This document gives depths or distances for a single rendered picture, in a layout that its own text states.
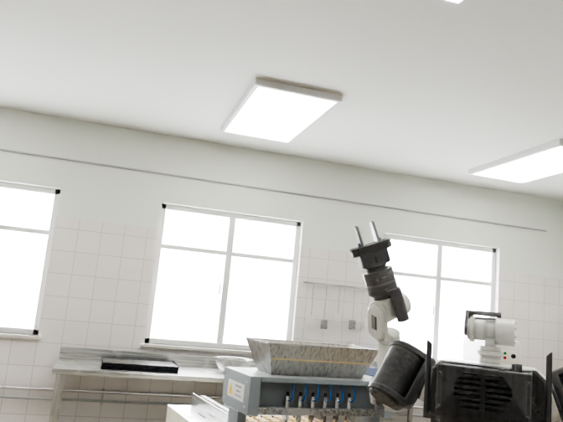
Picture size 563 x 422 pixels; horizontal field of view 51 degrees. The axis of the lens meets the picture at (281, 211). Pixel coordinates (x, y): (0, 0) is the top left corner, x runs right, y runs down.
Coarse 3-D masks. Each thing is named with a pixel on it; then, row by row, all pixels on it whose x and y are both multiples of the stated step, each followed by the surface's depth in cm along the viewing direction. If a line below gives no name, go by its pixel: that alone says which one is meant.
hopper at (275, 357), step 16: (256, 352) 269; (272, 352) 255; (288, 352) 258; (304, 352) 261; (320, 352) 264; (336, 352) 267; (352, 352) 270; (368, 352) 273; (272, 368) 258; (288, 368) 261; (304, 368) 264; (320, 368) 267; (336, 368) 270; (352, 368) 273
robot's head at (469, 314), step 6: (468, 312) 152; (474, 312) 152; (480, 312) 152; (486, 312) 151; (492, 312) 151; (498, 312) 150; (468, 318) 151; (480, 318) 153; (486, 318) 153; (492, 318) 152; (468, 324) 149; (468, 330) 149; (468, 336) 149
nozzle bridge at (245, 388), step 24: (240, 384) 254; (264, 384) 257; (288, 384) 261; (312, 384) 266; (336, 384) 262; (360, 384) 267; (240, 408) 250; (264, 408) 250; (288, 408) 256; (360, 408) 275
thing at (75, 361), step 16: (64, 352) 508; (80, 352) 512; (96, 352) 516; (112, 352) 519; (128, 352) 523; (64, 368) 444; (80, 368) 452; (96, 368) 461; (192, 368) 522; (208, 368) 533; (368, 368) 585
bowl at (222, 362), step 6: (216, 360) 511; (222, 360) 505; (228, 360) 503; (234, 360) 502; (240, 360) 532; (246, 360) 529; (222, 366) 506; (228, 366) 503; (234, 366) 503; (240, 366) 505; (246, 366) 509
